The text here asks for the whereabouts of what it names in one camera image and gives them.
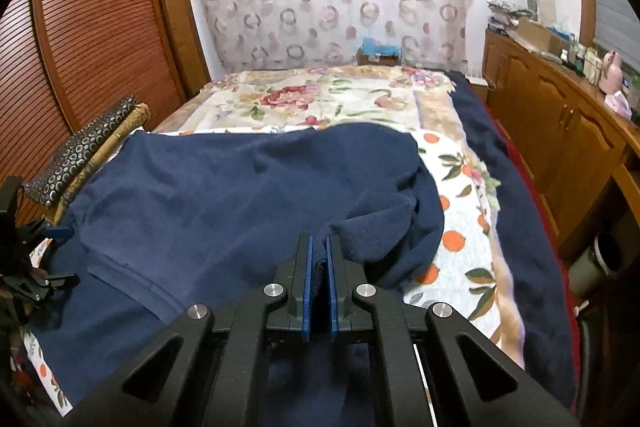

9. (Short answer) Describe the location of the wooden louvered wardrobe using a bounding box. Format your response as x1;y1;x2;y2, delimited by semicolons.
0;0;188;233

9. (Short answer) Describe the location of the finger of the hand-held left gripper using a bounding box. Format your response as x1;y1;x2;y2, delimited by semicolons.
27;273;81;292
20;221;76;243

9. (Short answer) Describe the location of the dark ring-patterned cloth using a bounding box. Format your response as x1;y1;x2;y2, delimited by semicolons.
25;95;137;206

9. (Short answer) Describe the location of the open cardboard box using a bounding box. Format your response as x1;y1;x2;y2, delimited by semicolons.
507;18;571;55

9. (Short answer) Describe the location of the cardboard box with blue bags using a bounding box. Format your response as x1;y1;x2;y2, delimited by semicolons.
356;37;403;68

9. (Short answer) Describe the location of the grey window blind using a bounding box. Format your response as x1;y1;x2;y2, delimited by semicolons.
592;0;640;72

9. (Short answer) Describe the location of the pink tissue box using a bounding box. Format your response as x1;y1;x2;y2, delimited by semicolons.
605;89;635;118

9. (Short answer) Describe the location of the stack of folded clothes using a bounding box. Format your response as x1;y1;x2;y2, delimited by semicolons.
486;0;538;32

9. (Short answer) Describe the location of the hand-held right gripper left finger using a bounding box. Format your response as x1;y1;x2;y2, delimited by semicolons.
75;234;313;427

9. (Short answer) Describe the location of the floral blanket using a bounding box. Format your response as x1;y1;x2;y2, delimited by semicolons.
150;66;463;135

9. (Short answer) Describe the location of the group of small bottles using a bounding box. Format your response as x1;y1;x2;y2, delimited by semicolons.
560;42;606;85

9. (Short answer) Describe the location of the wooden cabinet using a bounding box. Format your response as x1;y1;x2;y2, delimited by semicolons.
482;29;640;253

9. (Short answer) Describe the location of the orange fruit print bed sheet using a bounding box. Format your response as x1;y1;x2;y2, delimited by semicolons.
10;127;526;418

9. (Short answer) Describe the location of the navy printed t-shirt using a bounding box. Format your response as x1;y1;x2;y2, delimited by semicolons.
30;123;446;427

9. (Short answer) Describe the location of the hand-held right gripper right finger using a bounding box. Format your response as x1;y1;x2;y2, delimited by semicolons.
326;236;581;427

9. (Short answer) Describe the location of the wooden door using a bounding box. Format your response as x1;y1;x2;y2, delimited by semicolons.
150;0;213;100

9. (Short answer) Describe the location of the navy blanket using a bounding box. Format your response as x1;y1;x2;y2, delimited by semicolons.
450;72;581;408

